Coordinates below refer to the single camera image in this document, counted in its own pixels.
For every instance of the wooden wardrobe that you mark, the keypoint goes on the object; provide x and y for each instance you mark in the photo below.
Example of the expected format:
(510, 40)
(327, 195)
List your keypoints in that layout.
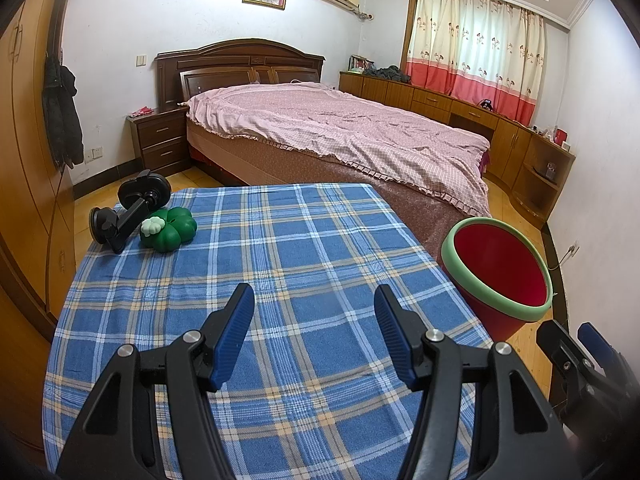
(25, 135)

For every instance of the small red box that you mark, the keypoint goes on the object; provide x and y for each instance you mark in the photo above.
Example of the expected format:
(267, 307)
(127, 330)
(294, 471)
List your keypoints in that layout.
(560, 136)

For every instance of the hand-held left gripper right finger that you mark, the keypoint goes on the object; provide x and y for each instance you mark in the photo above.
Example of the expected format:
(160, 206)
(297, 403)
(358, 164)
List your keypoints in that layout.
(395, 335)

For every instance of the green clover-shaped toy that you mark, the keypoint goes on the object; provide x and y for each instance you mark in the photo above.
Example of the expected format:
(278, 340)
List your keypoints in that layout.
(175, 235)

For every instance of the red items on nightstand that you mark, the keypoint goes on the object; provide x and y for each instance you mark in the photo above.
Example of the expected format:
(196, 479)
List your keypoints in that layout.
(141, 110)

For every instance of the dark wooden bed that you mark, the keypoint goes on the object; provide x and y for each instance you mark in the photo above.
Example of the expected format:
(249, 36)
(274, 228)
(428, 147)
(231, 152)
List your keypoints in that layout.
(225, 55)

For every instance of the white wall outlet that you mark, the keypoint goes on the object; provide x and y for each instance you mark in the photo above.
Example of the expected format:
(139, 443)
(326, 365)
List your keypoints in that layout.
(573, 248)
(93, 154)

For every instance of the low wooden cabinet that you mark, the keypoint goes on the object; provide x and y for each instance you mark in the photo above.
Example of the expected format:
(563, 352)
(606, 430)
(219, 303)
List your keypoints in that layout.
(510, 140)

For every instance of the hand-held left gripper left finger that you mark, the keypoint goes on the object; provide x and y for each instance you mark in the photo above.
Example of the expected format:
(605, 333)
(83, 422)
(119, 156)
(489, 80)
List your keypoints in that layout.
(232, 335)

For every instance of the pink checked blanket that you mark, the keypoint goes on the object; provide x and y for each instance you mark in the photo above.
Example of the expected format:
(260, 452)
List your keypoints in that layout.
(340, 130)

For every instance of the cream and red curtain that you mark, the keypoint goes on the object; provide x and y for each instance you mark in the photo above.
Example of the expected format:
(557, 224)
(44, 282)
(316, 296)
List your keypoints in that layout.
(475, 40)

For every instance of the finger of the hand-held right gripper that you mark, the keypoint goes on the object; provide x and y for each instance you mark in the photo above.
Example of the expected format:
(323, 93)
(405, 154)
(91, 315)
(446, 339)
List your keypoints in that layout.
(565, 350)
(600, 347)

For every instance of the blue plaid tablecloth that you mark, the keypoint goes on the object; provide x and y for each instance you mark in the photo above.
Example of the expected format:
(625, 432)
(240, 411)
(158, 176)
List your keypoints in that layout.
(310, 260)

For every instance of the red bin with green rim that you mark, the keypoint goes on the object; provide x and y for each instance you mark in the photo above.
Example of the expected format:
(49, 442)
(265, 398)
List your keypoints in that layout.
(500, 265)

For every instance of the black suction phone mount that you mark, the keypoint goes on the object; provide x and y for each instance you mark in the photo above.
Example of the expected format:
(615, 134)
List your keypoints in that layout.
(132, 210)

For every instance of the black hanging jacket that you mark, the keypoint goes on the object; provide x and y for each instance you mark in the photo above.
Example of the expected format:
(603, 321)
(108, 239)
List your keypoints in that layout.
(62, 115)

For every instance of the dark wooden nightstand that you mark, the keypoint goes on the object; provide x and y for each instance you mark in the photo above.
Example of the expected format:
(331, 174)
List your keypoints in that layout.
(160, 142)

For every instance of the dark pile of clothes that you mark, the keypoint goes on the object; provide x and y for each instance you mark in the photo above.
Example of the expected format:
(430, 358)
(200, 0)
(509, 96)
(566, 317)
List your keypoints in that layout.
(390, 74)

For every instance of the small black red object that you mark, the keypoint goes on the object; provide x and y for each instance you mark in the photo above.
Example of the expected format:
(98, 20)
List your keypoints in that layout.
(486, 104)

